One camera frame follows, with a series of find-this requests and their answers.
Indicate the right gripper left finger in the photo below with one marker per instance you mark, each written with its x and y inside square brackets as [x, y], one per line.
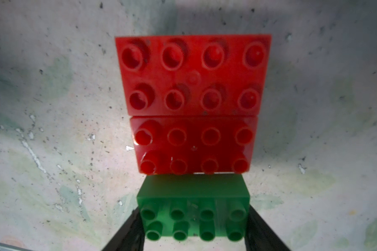
[130, 236]

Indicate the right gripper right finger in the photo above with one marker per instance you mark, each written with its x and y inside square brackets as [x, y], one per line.
[259, 236]

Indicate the green lego brick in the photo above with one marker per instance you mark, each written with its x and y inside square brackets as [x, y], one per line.
[198, 205]

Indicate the red lego brick top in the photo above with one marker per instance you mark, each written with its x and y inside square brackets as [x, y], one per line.
[193, 144]

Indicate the red lego brick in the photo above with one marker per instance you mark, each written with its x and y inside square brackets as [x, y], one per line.
[192, 75]
[193, 144]

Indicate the red lego brick bottom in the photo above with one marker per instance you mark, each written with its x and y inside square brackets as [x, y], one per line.
[192, 75]

